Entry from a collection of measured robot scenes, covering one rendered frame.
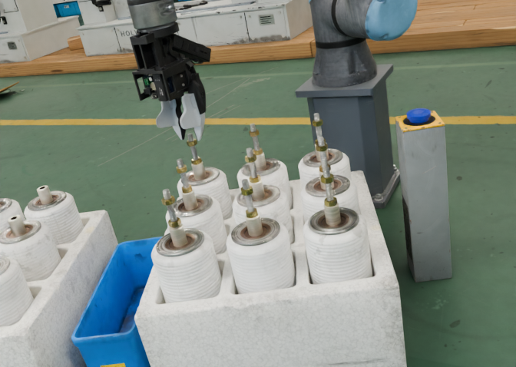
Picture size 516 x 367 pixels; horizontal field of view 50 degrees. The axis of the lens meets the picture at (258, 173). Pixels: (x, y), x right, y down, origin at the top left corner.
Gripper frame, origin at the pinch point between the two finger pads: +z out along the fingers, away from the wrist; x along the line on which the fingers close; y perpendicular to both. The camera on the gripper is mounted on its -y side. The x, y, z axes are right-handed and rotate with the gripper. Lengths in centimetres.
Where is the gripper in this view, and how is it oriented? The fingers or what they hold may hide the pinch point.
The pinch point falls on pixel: (191, 131)
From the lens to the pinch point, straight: 105.1
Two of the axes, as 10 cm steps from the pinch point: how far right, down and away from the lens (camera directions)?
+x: 8.4, 0.8, -5.4
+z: 1.8, 8.9, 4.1
